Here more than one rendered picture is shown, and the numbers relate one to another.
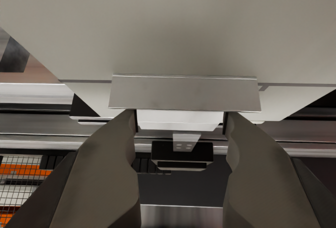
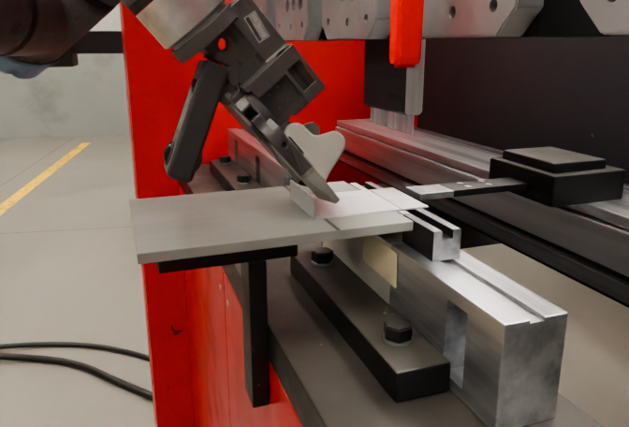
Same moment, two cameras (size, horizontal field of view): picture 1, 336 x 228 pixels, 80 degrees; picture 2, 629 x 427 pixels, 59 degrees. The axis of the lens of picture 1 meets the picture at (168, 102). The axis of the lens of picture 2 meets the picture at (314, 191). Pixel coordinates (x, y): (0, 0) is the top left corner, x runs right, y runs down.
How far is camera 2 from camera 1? 0.55 m
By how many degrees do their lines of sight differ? 69
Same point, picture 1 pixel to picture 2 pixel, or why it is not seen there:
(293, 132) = (442, 177)
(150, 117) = (380, 206)
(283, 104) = not seen: hidden behind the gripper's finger
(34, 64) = (441, 304)
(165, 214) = (398, 124)
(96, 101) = (367, 222)
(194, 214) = (387, 121)
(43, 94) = (478, 281)
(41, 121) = not seen: outside the picture
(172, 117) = (372, 201)
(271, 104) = not seen: hidden behind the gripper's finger
